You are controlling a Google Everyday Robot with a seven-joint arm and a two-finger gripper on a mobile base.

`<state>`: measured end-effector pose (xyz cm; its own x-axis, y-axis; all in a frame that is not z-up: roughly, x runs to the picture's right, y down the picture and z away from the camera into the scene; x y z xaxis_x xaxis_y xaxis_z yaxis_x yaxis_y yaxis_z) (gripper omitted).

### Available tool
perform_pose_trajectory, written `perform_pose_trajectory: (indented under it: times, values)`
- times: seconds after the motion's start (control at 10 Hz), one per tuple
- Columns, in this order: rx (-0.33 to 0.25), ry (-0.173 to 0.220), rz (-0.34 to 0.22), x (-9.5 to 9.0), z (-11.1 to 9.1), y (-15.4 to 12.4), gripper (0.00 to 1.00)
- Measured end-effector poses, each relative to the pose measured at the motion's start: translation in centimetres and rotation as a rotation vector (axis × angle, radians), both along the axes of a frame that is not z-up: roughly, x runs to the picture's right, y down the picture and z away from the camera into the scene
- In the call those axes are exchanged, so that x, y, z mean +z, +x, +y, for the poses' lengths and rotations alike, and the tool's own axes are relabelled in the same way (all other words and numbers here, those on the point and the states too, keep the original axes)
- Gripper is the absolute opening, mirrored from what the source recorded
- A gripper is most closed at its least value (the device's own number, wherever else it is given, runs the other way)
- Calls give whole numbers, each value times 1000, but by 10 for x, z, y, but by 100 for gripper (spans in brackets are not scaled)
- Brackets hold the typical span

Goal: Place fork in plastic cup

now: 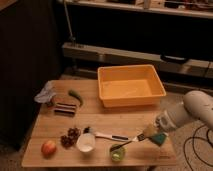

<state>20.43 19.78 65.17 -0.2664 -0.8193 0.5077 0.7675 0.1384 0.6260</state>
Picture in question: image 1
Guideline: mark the dark rectangular block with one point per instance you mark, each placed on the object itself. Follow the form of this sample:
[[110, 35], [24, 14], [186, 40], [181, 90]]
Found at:
[[65, 109]]

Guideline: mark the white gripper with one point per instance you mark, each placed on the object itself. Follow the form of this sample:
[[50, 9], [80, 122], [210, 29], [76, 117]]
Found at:
[[164, 124]]

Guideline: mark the crumpled white cloth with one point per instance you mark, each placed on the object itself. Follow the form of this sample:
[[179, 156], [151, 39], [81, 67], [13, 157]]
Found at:
[[46, 94]]

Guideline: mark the red apple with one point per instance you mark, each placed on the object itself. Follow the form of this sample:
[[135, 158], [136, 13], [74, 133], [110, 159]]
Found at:
[[48, 148]]

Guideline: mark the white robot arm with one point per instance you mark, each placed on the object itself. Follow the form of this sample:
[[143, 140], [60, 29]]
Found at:
[[195, 105]]

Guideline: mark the dark metal fork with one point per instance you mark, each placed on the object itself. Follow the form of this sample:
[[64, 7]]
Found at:
[[138, 138]]

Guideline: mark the white handled brush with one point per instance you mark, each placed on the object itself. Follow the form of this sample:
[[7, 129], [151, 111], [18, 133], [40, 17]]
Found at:
[[106, 136]]

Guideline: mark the orange plastic bin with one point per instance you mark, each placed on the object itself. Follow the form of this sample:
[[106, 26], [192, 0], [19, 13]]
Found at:
[[129, 85]]

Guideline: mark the bunch of dark grapes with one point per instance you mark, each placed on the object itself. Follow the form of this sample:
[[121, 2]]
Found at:
[[70, 138]]

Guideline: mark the metal shelf rack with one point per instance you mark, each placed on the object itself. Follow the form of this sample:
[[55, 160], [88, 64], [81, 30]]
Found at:
[[178, 43]]

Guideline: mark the green pepper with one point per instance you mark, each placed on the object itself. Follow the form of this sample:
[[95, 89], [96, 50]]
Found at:
[[77, 96]]

